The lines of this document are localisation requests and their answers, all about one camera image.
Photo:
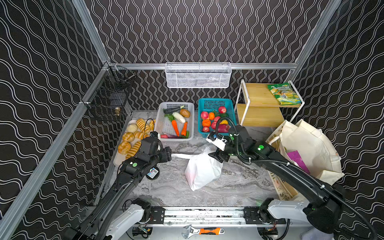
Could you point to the white two-tier shelf rack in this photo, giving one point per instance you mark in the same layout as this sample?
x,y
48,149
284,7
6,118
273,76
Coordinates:
x,y
257,107

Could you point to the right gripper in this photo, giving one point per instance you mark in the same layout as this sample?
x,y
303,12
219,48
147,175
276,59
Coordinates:
x,y
225,154

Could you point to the red apple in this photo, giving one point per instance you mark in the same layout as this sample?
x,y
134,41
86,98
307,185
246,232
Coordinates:
x,y
205,115

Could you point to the white wire wall basket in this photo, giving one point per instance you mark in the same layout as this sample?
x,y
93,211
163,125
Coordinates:
x,y
198,75

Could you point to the dark green cucumber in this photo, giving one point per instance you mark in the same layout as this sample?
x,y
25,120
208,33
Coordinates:
x,y
172,110

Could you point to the white radish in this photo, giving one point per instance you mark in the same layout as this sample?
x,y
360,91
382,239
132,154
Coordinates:
x,y
179,117

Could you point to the green yellow snack bag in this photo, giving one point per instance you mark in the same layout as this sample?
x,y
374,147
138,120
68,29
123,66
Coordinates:
x,y
284,94

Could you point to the brown potato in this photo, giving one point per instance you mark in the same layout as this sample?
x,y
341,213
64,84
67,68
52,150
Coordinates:
x,y
185,113

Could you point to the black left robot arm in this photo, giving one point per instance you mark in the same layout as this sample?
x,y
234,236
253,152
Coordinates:
x,y
101,223

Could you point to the orange fruit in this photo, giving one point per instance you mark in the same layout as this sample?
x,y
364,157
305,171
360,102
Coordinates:
x,y
206,123

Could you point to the round black label disc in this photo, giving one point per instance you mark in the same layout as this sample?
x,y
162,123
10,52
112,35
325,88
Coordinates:
x,y
153,174

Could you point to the pink dragon fruit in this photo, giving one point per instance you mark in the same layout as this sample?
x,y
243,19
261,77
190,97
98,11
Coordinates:
x,y
223,128

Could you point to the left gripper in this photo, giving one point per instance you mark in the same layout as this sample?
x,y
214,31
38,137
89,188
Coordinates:
x,y
165,154

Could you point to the small tangerine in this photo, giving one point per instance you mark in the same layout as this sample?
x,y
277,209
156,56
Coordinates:
x,y
211,116

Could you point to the round bread bun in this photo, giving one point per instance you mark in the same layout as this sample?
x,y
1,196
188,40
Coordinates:
x,y
124,148

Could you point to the adjustable wrench orange handle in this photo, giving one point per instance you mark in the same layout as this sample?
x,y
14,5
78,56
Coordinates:
x,y
191,231

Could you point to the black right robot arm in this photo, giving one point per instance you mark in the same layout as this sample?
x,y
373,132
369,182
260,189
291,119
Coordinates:
x,y
325,201

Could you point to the cream canvas tote bag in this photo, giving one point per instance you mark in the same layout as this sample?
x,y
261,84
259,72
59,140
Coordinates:
x,y
315,148

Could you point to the white plastic grocery bag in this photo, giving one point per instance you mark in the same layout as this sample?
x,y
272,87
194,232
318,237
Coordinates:
x,y
201,169

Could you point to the orange carrot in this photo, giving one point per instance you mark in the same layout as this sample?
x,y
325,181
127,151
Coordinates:
x,y
184,130
175,126

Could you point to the light purple long eggplant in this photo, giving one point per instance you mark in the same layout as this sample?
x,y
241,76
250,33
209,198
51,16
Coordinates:
x,y
167,136

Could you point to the bread tray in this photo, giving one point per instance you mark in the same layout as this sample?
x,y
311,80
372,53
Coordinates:
x,y
134,136

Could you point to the black wire wall basket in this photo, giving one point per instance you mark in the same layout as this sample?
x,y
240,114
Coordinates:
x,y
109,103

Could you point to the teal plastic fruit basket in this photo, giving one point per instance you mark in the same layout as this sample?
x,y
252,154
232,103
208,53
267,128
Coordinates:
x,y
210,110

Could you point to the white plastic vegetable basket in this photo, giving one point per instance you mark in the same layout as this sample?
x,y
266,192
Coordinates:
x,y
163,123

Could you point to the purple snack bag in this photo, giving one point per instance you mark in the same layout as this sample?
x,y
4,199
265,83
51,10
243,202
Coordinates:
x,y
296,157

